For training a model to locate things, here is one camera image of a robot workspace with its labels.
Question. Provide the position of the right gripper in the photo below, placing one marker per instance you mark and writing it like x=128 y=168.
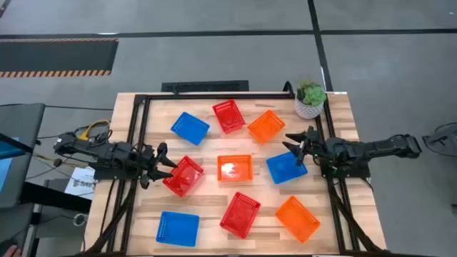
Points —
x=316 y=146

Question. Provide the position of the green succulent in white pot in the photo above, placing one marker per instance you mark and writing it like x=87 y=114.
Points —
x=310 y=100

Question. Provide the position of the orange plastic basket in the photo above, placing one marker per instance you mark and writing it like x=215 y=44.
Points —
x=266 y=126
x=297 y=219
x=235 y=168

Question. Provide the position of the white printed paper sheet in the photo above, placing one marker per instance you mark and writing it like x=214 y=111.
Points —
x=81 y=182

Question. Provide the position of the black mat with hazard stripes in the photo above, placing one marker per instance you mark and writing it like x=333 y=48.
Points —
x=57 y=57

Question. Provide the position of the black aluminium frame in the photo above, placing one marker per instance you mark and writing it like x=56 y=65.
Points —
x=214 y=96

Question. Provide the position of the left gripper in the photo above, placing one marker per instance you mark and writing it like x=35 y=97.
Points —
x=144 y=160

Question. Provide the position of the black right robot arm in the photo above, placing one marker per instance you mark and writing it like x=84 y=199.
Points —
x=375 y=147

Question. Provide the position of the blue plastic basket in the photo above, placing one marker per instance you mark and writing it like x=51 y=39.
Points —
x=178 y=228
x=283 y=168
x=190 y=128

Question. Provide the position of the red plastic basket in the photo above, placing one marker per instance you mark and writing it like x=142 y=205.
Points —
x=240 y=215
x=185 y=177
x=228 y=116

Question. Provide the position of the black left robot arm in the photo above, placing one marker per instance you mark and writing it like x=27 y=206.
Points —
x=107 y=151

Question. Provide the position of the person's hand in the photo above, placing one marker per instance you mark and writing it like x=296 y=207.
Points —
x=10 y=252

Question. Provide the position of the black rectangular bar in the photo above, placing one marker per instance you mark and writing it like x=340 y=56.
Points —
x=205 y=86

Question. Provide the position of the dark monitor with blue screen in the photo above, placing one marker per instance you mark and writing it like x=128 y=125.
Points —
x=9 y=157

